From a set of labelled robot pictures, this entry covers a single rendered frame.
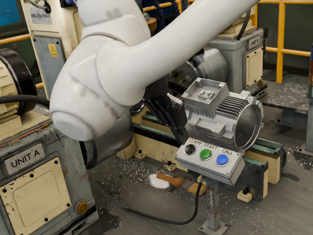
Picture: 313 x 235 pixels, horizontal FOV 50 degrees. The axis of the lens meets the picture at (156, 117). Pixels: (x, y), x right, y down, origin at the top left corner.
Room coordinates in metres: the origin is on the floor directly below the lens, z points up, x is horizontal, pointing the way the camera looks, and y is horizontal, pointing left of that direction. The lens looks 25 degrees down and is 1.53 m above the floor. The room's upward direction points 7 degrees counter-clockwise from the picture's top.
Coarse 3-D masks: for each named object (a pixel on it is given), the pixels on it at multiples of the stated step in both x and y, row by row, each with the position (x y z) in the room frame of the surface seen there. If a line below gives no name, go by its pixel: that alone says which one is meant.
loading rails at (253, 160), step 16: (144, 128) 1.21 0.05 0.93; (160, 128) 1.28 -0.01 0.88; (144, 144) 1.21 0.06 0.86; (160, 144) 1.15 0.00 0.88; (176, 144) 1.09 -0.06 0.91; (256, 144) 1.00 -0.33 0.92; (272, 144) 0.97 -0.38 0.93; (160, 160) 1.15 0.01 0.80; (176, 160) 1.09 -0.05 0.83; (256, 160) 0.90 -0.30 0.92; (272, 160) 0.93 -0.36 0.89; (240, 176) 0.89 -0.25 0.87; (256, 176) 0.85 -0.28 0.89; (272, 176) 0.93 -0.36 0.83; (240, 192) 0.88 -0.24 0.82; (256, 192) 0.85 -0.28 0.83
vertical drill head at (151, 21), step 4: (136, 0) 1.26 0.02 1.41; (140, 0) 1.27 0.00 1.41; (140, 4) 1.27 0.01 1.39; (140, 8) 1.27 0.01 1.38; (144, 16) 1.26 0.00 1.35; (148, 16) 1.27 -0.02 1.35; (148, 20) 1.27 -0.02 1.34; (152, 20) 1.27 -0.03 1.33; (148, 24) 1.23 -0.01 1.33; (152, 24) 1.24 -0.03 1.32; (156, 24) 1.28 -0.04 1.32; (152, 28) 1.24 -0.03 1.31; (152, 32) 1.28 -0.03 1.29; (152, 36) 1.28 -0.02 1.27
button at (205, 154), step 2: (202, 150) 0.75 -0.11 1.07; (204, 150) 0.75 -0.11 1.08; (206, 150) 0.75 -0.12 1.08; (208, 150) 0.74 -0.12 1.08; (200, 152) 0.75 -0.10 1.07; (202, 152) 0.74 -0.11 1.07; (204, 152) 0.74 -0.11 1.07; (206, 152) 0.74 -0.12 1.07; (208, 152) 0.74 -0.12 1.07; (210, 152) 0.74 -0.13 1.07; (200, 154) 0.74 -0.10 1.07; (202, 154) 0.74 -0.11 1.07; (204, 154) 0.74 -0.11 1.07; (206, 154) 0.73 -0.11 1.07; (208, 154) 0.73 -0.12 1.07; (210, 154) 0.73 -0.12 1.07; (200, 156) 0.74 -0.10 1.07; (202, 156) 0.73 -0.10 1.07; (204, 156) 0.73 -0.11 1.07; (206, 156) 0.73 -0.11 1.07; (208, 156) 0.73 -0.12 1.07; (202, 158) 0.73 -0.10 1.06; (204, 158) 0.73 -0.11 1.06; (206, 158) 0.73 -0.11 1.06
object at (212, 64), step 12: (204, 48) 1.46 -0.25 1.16; (216, 48) 1.51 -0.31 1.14; (192, 60) 1.37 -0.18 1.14; (204, 60) 1.39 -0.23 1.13; (216, 60) 1.42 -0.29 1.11; (180, 72) 1.41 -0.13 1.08; (192, 72) 1.37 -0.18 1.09; (204, 72) 1.34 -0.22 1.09; (216, 72) 1.39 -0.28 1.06; (180, 84) 1.42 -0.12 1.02; (180, 96) 1.42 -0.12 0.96
